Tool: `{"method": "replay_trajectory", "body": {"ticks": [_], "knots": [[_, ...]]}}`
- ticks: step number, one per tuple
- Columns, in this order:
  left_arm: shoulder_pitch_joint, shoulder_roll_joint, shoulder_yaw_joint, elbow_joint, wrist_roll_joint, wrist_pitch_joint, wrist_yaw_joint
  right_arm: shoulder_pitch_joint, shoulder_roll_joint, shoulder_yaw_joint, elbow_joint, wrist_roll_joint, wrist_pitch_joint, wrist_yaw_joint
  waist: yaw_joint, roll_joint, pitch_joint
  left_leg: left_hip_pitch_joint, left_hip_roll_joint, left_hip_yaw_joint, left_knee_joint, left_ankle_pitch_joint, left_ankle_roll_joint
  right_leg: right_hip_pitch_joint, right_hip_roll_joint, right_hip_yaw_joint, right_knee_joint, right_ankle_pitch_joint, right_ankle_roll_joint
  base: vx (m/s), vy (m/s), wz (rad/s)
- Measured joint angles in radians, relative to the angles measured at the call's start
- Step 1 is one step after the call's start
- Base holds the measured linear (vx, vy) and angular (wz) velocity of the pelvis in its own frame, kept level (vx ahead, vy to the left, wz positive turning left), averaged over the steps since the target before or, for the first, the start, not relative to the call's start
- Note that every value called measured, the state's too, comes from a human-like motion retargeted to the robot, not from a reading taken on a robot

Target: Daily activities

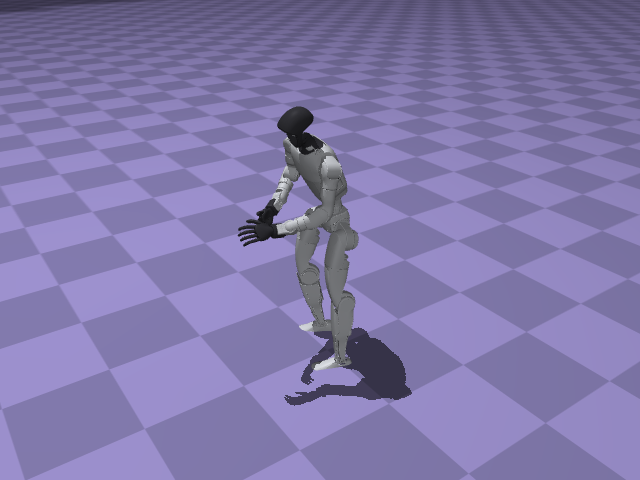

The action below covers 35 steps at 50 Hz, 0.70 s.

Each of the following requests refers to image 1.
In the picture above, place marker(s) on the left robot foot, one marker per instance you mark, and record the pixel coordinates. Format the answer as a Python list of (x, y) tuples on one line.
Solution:
[(329, 363)]

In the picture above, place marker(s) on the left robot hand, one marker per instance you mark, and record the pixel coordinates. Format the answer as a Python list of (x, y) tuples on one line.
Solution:
[(261, 230)]

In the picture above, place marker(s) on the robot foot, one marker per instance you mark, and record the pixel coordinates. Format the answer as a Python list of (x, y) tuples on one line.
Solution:
[(329, 363), (312, 326)]

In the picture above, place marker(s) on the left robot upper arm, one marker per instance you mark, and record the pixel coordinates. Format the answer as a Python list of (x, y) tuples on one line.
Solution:
[(330, 172)]

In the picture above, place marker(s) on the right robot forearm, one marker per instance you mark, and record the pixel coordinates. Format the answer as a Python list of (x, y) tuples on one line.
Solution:
[(282, 191)]

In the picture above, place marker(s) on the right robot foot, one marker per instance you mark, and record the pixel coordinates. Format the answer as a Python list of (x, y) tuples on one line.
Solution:
[(312, 326)]

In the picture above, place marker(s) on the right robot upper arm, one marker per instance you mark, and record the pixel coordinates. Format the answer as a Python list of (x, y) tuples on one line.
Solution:
[(290, 170)]

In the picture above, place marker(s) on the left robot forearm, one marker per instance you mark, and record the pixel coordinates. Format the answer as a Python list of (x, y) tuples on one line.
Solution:
[(307, 221)]

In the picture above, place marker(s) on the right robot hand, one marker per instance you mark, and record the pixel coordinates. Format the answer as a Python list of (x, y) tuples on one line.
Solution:
[(266, 215)]

